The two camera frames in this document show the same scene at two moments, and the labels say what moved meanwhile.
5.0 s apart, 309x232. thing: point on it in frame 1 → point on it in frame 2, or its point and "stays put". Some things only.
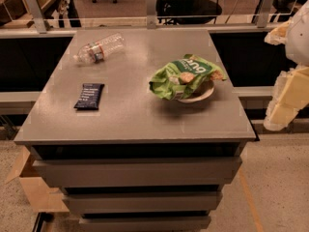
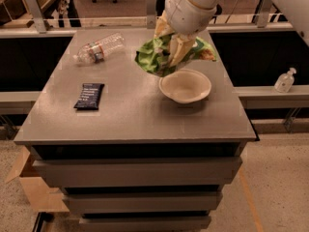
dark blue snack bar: (89, 98) stays put
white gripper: (299, 38) → (187, 15)
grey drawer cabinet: (140, 129) stays put
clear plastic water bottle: (95, 51) stays put
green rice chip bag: (178, 79) → (153, 55)
